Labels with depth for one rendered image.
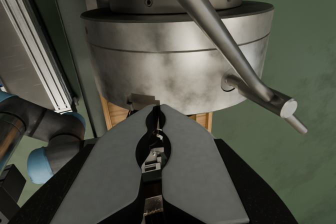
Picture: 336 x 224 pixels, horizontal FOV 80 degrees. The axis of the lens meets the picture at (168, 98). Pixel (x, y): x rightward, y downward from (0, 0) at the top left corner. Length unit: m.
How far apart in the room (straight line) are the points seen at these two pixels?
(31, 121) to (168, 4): 0.40
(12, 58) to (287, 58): 2.07
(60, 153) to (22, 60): 0.96
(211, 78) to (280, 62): 1.88
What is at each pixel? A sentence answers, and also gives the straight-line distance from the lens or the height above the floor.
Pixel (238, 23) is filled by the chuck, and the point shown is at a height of 1.23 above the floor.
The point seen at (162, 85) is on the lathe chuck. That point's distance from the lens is 0.26.
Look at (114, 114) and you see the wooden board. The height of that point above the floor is 0.89.
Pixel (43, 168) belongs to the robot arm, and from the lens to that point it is 0.49.
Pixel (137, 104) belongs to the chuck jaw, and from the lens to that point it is 0.29.
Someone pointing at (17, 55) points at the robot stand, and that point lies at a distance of 1.38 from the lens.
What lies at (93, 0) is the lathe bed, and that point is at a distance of 0.59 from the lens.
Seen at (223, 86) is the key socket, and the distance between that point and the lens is 0.28.
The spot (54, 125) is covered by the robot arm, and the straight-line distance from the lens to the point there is 0.55.
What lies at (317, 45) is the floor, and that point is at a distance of 2.36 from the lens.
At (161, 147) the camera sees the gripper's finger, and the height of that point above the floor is 1.13.
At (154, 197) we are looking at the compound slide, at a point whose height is 1.02.
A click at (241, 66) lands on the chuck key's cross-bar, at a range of 0.16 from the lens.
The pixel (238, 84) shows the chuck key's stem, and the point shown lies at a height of 1.26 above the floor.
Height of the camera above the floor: 1.45
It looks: 58 degrees down
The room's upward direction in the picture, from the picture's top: 151 degrees clockwise
